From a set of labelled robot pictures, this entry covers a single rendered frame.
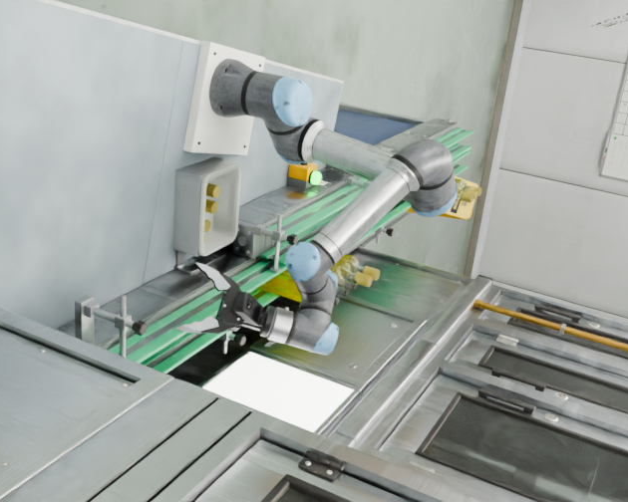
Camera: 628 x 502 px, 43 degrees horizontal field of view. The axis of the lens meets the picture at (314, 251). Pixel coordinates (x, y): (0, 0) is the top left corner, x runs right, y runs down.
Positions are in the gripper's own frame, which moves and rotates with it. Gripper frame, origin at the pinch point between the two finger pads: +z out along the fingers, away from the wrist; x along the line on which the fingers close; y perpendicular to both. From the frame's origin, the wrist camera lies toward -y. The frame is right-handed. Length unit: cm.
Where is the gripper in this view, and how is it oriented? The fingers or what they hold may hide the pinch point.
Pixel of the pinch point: (184, 294)
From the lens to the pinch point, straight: 174.7
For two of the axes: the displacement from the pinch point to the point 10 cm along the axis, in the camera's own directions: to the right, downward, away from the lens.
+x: 2.5, -9.3, 2.8
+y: -2.4, 2.3, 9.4
